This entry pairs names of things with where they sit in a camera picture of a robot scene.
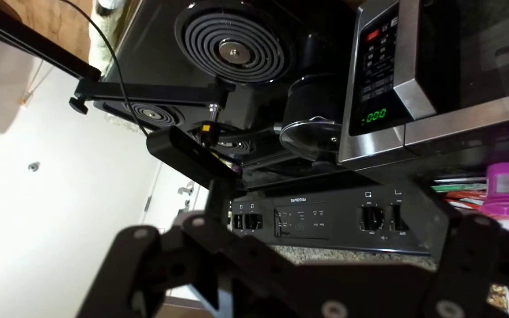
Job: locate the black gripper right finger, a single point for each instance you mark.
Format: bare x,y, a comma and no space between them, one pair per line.
473,255

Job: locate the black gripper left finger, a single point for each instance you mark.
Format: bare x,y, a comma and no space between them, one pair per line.
231,276

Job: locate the stainless steel black microwave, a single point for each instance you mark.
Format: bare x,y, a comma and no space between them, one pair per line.
424,71

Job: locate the black pot on stove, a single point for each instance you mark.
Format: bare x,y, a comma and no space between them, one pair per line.
312,117

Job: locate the black electric stove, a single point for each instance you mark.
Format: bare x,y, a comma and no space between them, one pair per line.
258,48

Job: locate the black camera on mount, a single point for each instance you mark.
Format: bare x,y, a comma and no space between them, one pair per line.
183,154

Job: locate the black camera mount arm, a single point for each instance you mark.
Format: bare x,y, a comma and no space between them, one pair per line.
92,87

